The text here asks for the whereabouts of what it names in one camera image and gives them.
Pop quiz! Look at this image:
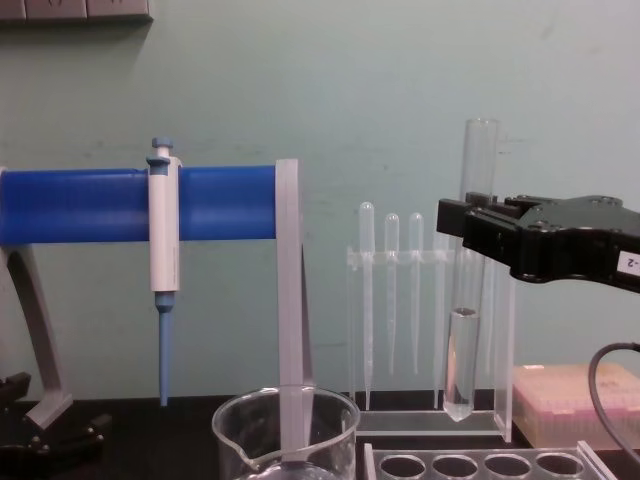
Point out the dark wall outlet panel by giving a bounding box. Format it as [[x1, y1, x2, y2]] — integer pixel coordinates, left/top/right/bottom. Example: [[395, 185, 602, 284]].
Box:
[[0, 0, 154, 32]]

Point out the clear glass beaker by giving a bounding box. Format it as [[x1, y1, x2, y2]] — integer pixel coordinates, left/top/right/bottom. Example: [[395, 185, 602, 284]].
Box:
[[211, 383, 362, 480]]

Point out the thin dark cable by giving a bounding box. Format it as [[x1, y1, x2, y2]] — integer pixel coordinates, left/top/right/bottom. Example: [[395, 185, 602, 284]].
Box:
[[586, 340, 640, 452]]

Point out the blue and grey pipette stand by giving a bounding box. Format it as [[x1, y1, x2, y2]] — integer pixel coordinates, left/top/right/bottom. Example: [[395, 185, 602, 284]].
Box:
[[0, 158, 318, 469]]

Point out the clear test tube rack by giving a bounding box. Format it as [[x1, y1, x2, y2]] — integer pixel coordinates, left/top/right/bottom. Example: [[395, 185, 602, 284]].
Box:
[[363, 439, 619, 480]]

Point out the clear glass test tube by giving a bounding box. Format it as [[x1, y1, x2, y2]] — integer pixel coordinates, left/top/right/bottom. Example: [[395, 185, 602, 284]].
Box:
[[441, 117, 502, 424]]

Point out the pink pipette tip box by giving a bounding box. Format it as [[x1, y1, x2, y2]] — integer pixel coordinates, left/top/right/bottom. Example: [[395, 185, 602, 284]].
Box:
[[511, 363, 640, 452]]

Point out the clear plastic transfer pipette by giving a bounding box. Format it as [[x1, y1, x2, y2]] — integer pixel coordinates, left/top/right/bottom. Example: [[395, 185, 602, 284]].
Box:
[[432, 231, 450, 401], [383, 212, 400, 377], [358, 200, 377, 412], [407, 211, 426, 377]]

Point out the white and blue micropipette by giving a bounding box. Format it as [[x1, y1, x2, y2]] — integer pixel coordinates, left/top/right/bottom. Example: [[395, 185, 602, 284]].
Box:
[[146, 137, 183, 407]]

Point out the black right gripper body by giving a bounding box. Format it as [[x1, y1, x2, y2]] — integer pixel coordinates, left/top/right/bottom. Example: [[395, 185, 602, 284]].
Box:
[[508, 193, 640, 296]]

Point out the clear acrylic dropper rack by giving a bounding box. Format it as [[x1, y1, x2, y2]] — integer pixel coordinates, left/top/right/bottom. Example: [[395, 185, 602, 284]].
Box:
[[345, 133, 517, 444]]

